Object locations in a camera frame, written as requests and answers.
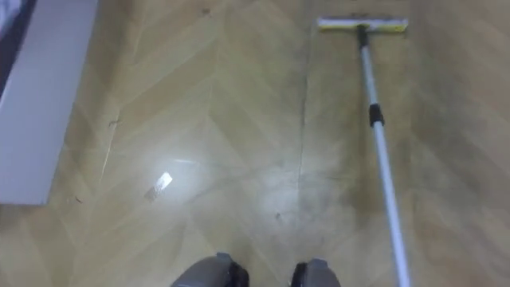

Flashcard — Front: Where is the mop with silver pole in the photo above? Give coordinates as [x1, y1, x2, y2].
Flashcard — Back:
[316, 15, 413, 287]

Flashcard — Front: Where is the white cabinet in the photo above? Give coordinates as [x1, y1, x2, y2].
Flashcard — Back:
[0, 0, 100, 206]

